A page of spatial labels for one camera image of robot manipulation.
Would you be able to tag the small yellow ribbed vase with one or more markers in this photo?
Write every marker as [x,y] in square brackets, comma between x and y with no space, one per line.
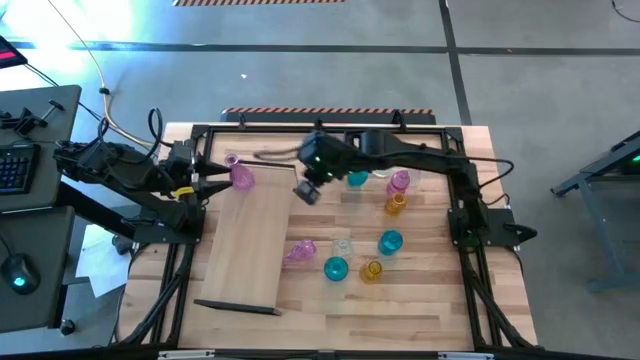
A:
[395,205]

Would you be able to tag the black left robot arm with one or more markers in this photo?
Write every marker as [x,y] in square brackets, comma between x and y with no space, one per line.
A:
[125,170]

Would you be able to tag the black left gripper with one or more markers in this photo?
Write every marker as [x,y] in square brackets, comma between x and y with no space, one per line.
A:
[182,160]

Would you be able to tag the light wooden board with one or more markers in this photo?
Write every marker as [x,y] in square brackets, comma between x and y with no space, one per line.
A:
[250,240]

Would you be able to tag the pink ribbed bottle vase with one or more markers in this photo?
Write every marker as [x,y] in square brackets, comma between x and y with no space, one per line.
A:
[398,182]

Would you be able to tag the small clear square vase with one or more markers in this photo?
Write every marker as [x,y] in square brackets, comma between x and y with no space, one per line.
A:
[342,246]

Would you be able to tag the teal faceted shouldered vase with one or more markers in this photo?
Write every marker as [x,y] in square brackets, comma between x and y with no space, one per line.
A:
[357,179]

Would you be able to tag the clear ribbed square bottle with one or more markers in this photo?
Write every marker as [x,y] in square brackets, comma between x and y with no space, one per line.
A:
[382,173]

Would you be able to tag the black desk clamp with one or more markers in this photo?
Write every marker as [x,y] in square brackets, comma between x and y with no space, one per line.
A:
[22,122]

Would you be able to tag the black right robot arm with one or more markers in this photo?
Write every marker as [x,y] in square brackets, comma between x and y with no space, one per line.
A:
[440,160]

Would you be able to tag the tall teal diamond-pattern vase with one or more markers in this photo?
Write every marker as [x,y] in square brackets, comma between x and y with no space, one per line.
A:
[390,243]

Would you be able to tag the black caster wheel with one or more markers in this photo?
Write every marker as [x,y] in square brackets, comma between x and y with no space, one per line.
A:
[67,327]

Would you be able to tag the device with red screen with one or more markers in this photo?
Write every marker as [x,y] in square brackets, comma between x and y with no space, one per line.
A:
[10,52]

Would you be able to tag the pink wavy-ribbed bulb vase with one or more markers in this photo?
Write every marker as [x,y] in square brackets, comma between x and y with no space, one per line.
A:
[300,251]

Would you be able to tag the pink ribbed flared-neck vase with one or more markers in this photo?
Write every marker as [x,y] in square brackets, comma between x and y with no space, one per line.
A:
[243,179]

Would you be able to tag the large yellow ribbed vase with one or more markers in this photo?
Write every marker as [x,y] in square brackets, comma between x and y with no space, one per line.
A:
[371,272]

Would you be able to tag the grey side desk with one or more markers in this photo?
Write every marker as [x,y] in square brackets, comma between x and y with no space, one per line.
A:
[50,125]

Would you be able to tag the black keyboard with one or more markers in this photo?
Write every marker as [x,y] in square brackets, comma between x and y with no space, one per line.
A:
[17,167]

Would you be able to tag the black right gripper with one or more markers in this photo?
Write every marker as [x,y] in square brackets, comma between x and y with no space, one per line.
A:
[325,155]

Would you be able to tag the white paper sheets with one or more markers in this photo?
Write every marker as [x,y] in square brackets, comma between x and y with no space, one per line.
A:
[100,265]

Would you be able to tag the teal embossed medallion vase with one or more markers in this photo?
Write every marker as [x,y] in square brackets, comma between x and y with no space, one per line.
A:
[336,269]

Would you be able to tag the yellow tag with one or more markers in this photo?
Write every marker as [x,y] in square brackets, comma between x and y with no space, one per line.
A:
[182,191]

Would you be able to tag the neighbouring dark table frame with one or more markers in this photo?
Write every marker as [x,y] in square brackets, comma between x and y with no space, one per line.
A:
[595,172]

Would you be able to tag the black mat with hazard stripe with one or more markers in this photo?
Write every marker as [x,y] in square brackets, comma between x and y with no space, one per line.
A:
[325,117]

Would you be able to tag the black computer mouse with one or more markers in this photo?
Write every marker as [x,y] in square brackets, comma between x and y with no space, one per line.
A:
[20,274]

